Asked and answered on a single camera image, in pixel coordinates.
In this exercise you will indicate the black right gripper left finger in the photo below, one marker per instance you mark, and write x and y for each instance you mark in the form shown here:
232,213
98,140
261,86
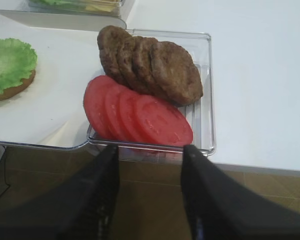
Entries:
81,208

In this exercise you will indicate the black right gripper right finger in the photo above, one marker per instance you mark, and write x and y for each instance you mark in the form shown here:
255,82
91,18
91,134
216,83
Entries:
219,208

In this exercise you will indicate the red tomato slice front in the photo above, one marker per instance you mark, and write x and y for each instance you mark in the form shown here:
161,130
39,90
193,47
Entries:
161,123

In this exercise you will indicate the red tomato slice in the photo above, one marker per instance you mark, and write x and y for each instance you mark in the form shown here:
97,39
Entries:
161,123
111,106
127,116
94,105

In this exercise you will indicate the clear lettuce and cheese container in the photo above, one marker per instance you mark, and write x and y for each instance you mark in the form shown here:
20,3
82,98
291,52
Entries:
115,13

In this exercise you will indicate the yellow cheese slice tall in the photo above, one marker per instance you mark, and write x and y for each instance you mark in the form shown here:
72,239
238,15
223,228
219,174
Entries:
101,5

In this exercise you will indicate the clear patty and tomato container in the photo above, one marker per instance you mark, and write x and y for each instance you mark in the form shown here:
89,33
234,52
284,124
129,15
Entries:
200,115

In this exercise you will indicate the white parchment paper sheet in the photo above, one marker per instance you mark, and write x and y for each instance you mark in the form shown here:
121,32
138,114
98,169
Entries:
60,82

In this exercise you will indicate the red tomato slice far left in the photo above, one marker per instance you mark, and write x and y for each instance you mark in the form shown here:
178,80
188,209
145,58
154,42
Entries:
94,105

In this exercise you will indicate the brown bottom bun under lettuce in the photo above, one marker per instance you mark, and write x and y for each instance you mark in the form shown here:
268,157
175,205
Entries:
12,91

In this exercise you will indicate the brown patty front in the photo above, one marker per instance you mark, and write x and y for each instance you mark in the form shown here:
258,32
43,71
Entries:
174,71

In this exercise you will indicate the brown patty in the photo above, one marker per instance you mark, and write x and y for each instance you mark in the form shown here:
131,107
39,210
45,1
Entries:
174,71
142,66
108,40
125,56

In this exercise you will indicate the green lettuce leaf on bun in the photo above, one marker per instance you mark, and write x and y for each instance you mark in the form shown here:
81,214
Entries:
18,61

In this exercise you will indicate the brown patty far left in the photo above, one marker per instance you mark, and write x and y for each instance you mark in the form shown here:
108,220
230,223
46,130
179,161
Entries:
108,40

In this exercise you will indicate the silver metal tray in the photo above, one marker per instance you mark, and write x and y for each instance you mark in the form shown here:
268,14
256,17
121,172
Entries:
52,30

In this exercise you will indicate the green lettuce in container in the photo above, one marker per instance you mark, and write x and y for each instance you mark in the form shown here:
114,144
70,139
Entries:
61,4

